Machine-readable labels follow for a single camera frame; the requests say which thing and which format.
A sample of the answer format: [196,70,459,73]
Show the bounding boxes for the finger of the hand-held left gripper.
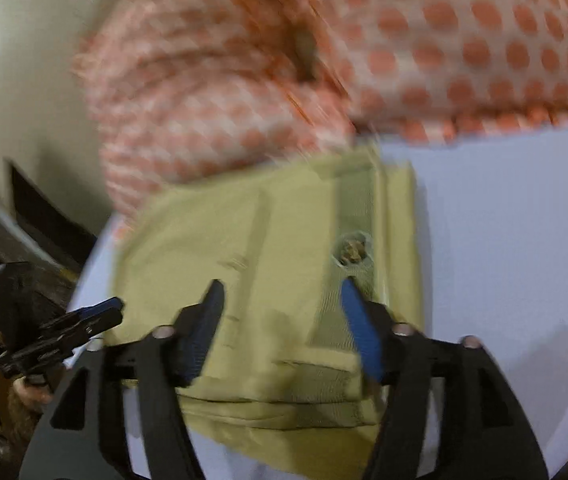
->
[0,331,106,380]
[39,297,125,347]

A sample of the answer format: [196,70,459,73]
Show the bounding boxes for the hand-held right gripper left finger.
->
[46,280,227,480]

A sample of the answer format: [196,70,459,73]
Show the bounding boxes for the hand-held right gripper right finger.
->
[340,277,550,480]

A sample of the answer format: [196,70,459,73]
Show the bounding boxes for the yellow-green pants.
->
[113,152,428,474]

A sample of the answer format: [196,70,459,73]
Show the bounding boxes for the person's left hand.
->
[13,376,56,405]

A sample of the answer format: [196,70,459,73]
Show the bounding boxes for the orange dotted white cloth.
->
[71,0,568,242]

